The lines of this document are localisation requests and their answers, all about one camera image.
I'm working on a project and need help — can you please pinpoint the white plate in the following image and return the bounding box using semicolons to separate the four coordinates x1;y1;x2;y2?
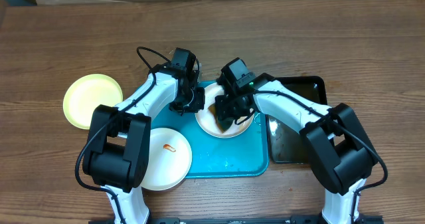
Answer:
140;128;192;191
195;82;254;138

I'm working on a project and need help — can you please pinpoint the yellow plate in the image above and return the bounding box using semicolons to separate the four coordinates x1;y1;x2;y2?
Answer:
62;74;123;130

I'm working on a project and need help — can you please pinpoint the green yellow sponge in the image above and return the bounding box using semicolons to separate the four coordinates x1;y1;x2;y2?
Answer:
216;114;236;133

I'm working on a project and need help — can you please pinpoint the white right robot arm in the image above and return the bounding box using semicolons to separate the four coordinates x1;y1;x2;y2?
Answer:
215;58;382;223

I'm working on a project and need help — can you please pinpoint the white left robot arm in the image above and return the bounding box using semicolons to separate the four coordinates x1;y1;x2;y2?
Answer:
74;48;205;223

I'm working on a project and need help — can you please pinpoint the blue plastic tray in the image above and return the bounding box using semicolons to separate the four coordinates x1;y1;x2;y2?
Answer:
145;80;270;179

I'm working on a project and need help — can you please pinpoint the black water tray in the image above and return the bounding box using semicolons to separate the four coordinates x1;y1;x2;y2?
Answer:
266;76;327;164

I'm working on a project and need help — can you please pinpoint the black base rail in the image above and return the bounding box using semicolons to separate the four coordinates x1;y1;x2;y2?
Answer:
88;214;384;224

